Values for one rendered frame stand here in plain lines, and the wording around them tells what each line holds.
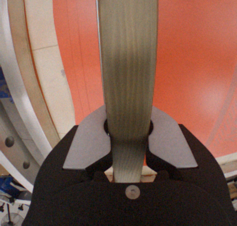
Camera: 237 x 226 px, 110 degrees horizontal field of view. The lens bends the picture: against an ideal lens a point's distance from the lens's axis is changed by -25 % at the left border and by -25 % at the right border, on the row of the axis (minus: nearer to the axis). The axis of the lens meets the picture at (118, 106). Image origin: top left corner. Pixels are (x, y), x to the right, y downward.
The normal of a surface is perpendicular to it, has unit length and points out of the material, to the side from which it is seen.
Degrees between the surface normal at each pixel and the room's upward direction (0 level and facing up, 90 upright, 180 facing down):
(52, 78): 0
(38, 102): 90
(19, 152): 90
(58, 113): 0
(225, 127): 0
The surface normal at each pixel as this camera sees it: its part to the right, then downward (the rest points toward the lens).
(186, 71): -0.03, 0.47
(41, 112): 1.00, -0.01
